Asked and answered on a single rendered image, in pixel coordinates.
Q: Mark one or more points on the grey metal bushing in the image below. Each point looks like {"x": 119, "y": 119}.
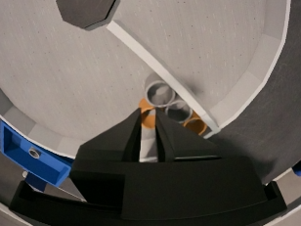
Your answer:
{"x": 35, "y": 153}
{"x": 162, "y": 100}
{"x": 182, "y": 114}

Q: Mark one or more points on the blue open tray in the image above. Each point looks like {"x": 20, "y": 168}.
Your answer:
{"x": 50, "y": 167}

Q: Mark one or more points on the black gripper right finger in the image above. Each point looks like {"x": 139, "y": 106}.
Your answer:
{"x": 179, "y": 142}

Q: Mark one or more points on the white round turntable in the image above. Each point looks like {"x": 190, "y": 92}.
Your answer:
{"x": 71, "y": 69}

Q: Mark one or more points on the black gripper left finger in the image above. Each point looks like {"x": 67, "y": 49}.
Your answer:
{"x": 118, "y": 142}

